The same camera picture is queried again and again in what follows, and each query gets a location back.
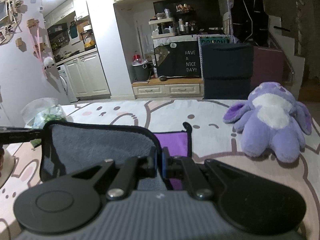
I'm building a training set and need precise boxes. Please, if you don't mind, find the white kitchen cabinet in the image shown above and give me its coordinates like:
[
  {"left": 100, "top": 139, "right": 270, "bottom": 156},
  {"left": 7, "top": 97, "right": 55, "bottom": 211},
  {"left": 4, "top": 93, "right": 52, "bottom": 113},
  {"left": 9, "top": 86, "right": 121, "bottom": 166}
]
[{"left": 57, "top": 49, "right": 111, "bottom": 102}]

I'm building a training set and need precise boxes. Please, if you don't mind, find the teal poster sign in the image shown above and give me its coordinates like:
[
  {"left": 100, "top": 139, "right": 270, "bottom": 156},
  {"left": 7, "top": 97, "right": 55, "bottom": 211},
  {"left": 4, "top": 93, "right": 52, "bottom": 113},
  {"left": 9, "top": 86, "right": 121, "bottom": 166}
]
[{"left": 198, "top": 35, "right": 231, "bottom": 44}]

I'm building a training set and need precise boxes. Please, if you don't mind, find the tissue pack with plastic bag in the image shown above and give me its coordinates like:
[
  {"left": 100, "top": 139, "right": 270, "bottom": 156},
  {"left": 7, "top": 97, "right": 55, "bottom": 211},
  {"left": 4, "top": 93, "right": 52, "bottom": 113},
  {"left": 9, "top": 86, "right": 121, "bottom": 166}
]
[{"left": 20, "top": 97, "right": 68, "bottom": 148}]

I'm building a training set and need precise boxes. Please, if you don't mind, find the maroon panel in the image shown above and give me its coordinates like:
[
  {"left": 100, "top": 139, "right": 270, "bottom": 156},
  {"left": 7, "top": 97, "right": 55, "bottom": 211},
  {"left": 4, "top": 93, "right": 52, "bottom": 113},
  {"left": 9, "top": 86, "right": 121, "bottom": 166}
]
[{"left": 251, "top": 47, "right": 285, "bottom": 90}]

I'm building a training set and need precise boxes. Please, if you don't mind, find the purple plush bunny toy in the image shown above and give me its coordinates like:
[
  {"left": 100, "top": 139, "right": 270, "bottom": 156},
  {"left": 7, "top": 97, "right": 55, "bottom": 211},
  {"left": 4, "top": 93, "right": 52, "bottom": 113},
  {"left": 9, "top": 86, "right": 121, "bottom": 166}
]
[{"left": 223, "top": 82, "right": 312, "bottom": 163}]

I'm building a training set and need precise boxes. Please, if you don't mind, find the purple and grey towel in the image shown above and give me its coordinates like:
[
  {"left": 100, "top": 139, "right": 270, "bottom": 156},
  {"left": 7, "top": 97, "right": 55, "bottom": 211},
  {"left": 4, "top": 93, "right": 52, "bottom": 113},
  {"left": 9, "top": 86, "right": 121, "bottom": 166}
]
[{"left": 40, "top": 121, "right": 193, "bottom": 191}]

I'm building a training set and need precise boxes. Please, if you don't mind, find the grey trash bin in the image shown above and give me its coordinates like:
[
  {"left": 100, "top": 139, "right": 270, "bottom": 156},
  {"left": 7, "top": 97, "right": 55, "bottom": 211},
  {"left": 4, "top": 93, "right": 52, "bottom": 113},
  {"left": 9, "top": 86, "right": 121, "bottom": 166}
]
[{"left": 132, "top": 59, "right": 151, "bottom": 81}]

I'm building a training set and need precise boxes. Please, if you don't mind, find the black hanging garment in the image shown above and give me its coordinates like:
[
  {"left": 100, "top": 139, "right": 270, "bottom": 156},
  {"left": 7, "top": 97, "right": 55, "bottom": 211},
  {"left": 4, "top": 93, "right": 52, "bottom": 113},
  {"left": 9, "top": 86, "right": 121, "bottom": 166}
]
[{"left": 231, "top": 0, "right": 268, "bottom": 47}]

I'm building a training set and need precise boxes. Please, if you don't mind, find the black have a nice day cloth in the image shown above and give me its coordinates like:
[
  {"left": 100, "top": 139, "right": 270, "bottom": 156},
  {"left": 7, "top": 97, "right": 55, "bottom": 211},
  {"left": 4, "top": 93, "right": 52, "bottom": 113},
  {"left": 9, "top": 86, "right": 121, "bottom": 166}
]
[{"left": 154, "top": 40, "right": 201, "bottom": 78}]

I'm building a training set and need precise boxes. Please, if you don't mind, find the bunny pattern table cloth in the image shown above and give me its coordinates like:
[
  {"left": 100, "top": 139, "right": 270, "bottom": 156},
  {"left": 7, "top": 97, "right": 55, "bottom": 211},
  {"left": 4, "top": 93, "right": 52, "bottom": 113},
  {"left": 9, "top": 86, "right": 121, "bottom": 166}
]
[{"left": 0, "top": 99, "right": 320, "bottom": 240}]

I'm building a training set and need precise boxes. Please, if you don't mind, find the white countertop shelf rack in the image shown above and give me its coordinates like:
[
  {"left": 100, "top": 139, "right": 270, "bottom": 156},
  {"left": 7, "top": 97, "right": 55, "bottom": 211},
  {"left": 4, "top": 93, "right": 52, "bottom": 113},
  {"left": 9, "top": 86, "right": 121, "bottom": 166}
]
[{"left": 149, "top": 17, "right": 177, "bottom": 40}]

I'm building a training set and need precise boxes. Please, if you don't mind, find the dark folded chair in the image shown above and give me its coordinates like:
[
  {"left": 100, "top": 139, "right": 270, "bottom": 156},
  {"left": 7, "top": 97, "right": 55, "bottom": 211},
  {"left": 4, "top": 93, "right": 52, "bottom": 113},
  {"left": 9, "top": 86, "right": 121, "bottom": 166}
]
[{"left": 201, "top": 43, "right": 253, "bottom": 99}]

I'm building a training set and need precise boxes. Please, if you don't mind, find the white drawer base cabinet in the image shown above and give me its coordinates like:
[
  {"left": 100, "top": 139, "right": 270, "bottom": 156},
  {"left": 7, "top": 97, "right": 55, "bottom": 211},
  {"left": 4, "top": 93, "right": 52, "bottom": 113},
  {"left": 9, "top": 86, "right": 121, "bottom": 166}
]
[{"left": 132, "top": 78, "right": 204, "bottom": 99}]

